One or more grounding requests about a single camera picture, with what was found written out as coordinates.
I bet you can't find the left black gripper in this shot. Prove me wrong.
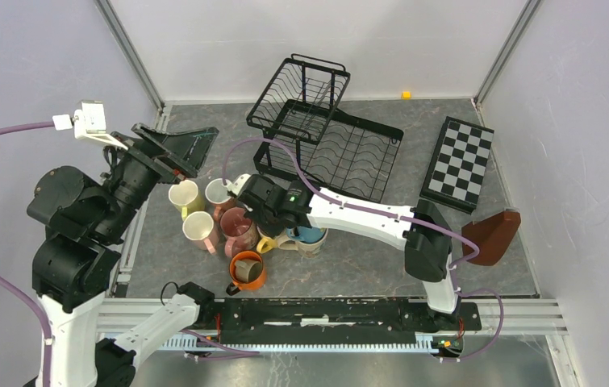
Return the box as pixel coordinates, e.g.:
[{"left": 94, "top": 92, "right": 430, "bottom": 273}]
[{"left": 98, "top": 118, "right": 221, "bottom": 238}]

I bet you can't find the yellow mug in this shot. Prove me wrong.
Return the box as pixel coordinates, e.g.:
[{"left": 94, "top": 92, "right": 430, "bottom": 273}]
[{"left": 256, "top": 227, "right": 290, "bottom": 254}]

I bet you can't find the pink speckled mug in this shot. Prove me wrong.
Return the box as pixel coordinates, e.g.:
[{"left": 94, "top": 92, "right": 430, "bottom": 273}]
[{"left": 219, "top": 207, "right": 259, "bottom": 259}]

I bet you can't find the yellow-green faceted mug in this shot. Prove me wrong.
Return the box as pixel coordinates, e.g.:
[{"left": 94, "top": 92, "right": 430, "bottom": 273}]
[{"left": 168, "top": 180, "right": 206, "bottom": 221}]

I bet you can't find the salmon floral mug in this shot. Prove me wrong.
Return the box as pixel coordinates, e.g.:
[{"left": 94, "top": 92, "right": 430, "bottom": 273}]
[{"left": 204, "top": 178, "right": 236, "bottom": 222}]

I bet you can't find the blue ribbed mug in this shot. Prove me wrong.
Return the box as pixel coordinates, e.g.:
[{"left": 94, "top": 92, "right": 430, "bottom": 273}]
[{"left": 286, "top": 226, "right": 327, "bottom": 244}]

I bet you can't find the white patterned mug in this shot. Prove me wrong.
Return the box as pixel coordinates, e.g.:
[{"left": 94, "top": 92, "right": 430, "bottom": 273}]
[{"left": 281, "top": 229, "right": 328, "bottom": 258}]

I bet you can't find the pink faceted mug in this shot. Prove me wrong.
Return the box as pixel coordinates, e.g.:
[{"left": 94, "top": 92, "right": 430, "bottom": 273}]
[{"left": 182, "top": 211, "right": 220, "bottom": 255}]

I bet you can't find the orange cup rack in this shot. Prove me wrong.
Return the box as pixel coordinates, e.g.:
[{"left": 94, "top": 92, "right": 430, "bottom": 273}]
[{"left": 226, "top": 251, "right": 267, "bottom": 296}]

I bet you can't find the beige grey mug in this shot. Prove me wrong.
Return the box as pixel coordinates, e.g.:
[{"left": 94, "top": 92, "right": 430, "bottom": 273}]
[{"left": 234, "top": 259, "right": 263, "bottom": 283}]

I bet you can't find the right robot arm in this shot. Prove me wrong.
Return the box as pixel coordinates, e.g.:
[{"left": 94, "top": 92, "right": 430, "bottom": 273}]
[{"left": 224, "top": 173, "right": 461, "bottom": 329}]

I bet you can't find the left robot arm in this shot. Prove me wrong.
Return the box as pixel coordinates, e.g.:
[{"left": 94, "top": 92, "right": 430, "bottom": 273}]
[{"left": 27, "top": 124, "right": 219, "bottom": 386}]

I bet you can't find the checkerboard calibration board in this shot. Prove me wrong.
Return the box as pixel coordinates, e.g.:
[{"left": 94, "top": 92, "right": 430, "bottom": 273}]
[{"left": 420, "top": 116, "right": 494, "bottom": 214}]

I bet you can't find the brown wooden stand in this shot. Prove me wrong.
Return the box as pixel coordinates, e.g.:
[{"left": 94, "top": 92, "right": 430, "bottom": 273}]
[{"left": 461, "top": 210, "right": 521, "bottom": 266}]

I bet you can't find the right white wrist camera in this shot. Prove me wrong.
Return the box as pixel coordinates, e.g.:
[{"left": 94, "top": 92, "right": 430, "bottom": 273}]
[{"left": 225, "top": 173, "right": 252, "bottom": 198}]

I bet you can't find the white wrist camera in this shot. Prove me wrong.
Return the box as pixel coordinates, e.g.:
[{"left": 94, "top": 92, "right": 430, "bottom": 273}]
[
  {"left": 73, "top": 100, "right": 128, "bottom": 150},
  {"left": 225, "top": 173, "right": 252, "bottom": 198}
]

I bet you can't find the black wire dish rack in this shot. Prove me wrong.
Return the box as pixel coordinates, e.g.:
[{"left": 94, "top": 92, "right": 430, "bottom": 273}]
[{"left": 246, "top": 53, "right": 403, "bottom": 202}]

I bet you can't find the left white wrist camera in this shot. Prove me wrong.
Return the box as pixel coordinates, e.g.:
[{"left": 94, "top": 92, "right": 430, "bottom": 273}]
[{"left": 73, "top": 100, "right": 128, "bottom": 150}]

